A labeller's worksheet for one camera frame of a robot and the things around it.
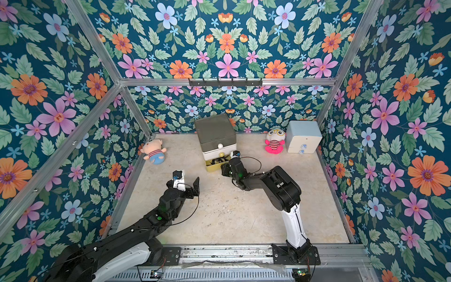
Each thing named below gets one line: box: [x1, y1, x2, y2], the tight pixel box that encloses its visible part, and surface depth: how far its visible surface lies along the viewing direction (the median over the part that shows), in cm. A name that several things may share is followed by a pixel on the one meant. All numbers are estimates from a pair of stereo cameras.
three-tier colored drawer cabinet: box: [194, 113, 237, 173], surface depth 98 cm
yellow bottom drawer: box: [204, 158, 232, 173], surface depth 102 cm
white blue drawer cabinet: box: [285, 120, 323, 155], surface depth 105 cm
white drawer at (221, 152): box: [202, 142, 238, 161], surface depth 98 cm
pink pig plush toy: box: [139, 139, 167, 165], surface depth 106 cm
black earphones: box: [209, 156, 229, 165], surface depth 106 cm
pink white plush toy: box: [264, 128, 286, 155], surface depth 111 cm
